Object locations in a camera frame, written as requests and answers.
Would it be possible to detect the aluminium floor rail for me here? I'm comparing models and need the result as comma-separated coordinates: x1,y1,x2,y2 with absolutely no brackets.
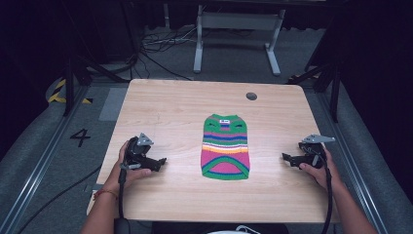
0,85,91,234
316,92,392,234

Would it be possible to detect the white metal desk frame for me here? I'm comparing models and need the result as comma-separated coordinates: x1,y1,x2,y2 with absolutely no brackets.
192,4,287,78

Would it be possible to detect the striped knitted pet sweater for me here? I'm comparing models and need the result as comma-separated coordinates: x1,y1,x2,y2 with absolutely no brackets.
200,113,251,181

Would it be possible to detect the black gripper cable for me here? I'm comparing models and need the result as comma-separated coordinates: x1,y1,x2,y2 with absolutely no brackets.
319,152,334,234
113,164,131,234

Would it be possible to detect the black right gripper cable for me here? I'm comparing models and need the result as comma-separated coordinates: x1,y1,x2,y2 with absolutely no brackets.
319,152,334,234

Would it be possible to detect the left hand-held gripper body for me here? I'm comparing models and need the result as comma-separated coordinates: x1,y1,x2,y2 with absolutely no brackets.
124,132,155,171

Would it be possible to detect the bundle of floor cables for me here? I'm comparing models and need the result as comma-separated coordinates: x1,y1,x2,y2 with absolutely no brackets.
138,24,200,55

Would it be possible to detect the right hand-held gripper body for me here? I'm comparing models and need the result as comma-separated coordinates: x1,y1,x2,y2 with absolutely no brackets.
297,134,337,171

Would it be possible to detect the black floor cable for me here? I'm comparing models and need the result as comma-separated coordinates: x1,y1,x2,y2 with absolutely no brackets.
17,164,103,234

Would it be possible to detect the black metal stand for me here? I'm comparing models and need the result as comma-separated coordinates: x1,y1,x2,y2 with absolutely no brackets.
62,53,131,118
286,61,343,124

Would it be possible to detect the person's right hand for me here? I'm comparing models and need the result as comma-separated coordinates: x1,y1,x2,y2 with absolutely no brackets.
298,147,343,191

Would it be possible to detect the person's left hand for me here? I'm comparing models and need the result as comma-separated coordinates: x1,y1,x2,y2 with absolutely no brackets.
109,139,153,193

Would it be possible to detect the red string bracelet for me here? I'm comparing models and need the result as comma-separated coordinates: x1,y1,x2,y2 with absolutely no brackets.
93,188,119,201

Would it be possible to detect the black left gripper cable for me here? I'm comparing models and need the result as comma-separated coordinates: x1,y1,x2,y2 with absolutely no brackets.
113,164,131,234

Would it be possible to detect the yellow black hazard tape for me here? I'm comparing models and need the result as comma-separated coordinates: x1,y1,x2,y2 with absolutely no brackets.
47,78,94,105

